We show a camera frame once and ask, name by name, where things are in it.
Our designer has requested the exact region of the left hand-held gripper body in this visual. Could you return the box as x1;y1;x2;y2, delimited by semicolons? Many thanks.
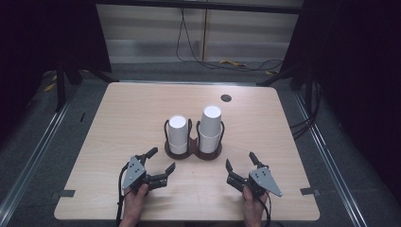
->
121;156;169;194

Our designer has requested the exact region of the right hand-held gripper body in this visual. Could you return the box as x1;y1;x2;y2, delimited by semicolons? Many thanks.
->
226;166;284;199

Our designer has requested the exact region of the dark brown double cup holder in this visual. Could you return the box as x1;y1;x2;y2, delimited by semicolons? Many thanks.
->
163;117;226;161

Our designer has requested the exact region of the person's right hand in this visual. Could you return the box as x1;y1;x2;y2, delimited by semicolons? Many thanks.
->
241;185;269;222

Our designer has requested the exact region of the person's left hand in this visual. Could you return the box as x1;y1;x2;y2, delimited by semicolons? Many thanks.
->
120;183;149;222

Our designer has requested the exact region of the white paper cup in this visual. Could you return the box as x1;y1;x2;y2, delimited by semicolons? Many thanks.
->
198;129;222;155
167;114;189;147
168;142;189;156
199;104;223;138

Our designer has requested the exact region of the grey tape piece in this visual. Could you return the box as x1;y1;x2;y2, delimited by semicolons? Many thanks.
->
51;188;77;200
299;186;322;197

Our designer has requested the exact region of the black metal stand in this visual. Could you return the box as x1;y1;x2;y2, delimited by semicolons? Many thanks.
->
256;62;317;110
54;56;120;114

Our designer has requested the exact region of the dark curtain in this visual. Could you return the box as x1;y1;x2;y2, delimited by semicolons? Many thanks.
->
280;0;401;204
0;0;112;141

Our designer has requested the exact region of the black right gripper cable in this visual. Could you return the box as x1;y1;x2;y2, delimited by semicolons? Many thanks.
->
259;195;272;227

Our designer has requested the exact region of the bundle of black floor cables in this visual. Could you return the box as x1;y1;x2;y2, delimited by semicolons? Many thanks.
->
288;80;323;140

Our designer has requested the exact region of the metal floor rail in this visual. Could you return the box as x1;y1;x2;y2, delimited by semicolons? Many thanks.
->
292;91;369;227
0;99;72;219

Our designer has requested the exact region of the black hanging cable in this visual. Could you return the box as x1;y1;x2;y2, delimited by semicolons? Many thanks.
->
175;8;285;73

